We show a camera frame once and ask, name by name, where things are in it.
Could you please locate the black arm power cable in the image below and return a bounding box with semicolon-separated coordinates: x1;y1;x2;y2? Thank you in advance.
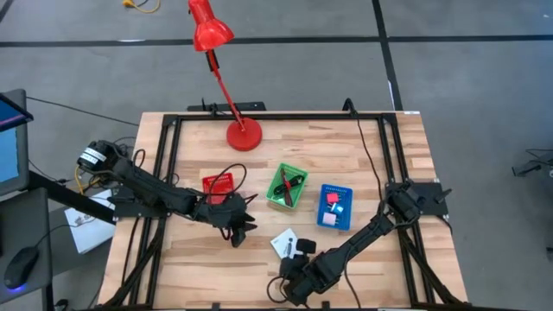
343;98;385;206

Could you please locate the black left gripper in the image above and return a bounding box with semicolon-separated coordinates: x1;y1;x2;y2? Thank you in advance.
194;193;259;248

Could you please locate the green plastic basket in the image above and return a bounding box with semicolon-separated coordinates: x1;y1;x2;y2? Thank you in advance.
265;162;309;210

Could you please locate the black computer mouse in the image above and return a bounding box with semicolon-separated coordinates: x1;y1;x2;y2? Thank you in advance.
3;246;41;290

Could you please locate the black diagonal beam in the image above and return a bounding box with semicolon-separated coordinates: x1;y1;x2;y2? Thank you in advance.
28;170;116;225

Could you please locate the yellow floor cable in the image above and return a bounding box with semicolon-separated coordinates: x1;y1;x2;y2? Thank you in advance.
121;0;162;14

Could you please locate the white cardboard box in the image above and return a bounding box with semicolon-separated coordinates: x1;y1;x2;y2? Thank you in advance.
63;189;117;255

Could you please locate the dark side desk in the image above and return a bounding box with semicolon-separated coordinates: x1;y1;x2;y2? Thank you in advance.
0;186;54;311

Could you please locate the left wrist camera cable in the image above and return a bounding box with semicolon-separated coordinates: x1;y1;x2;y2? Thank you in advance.
207;162;248;204

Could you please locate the red desk lamp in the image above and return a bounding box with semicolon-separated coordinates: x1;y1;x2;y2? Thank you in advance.
188;0;264;152

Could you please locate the black aluminium table frame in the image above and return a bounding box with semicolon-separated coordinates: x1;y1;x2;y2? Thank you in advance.
97;110;470;311

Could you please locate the black tripod stand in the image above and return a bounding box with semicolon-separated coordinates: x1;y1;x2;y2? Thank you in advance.
512;148;553;178

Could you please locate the white product box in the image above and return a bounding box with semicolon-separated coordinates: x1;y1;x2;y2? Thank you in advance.
270;228;300;260

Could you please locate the red plastic basket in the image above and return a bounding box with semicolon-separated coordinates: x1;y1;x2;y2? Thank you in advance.
201;172;237;206

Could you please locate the thin black floor cable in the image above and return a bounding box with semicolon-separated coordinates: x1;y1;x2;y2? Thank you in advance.
25;95;140;127

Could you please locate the yellow wire bundle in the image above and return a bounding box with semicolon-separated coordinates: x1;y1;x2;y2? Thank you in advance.
73;166;104;194

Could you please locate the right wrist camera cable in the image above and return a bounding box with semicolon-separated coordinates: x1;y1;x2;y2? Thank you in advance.
266;275;289;305

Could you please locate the blue plastic basket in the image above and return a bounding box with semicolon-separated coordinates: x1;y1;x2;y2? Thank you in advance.
316;184;354;232

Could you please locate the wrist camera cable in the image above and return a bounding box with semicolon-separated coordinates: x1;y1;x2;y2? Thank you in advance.
266;275;289;305
207;162;248;204

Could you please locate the grey framed monitor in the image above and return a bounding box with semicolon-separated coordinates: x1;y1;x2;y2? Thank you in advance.
0;88;35;198

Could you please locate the maroon cable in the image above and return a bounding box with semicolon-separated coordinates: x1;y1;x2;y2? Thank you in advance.
279;168;296;206

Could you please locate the black USB cable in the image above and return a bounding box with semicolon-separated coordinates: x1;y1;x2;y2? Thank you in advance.
273;175;306;198

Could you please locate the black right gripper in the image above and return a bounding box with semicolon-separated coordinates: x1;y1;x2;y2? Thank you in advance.
279;238;333;289

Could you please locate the black power strip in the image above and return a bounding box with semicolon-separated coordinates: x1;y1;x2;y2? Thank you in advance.
186;101;267;112

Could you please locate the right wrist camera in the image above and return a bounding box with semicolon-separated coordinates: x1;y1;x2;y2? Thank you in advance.
283;279;313;307

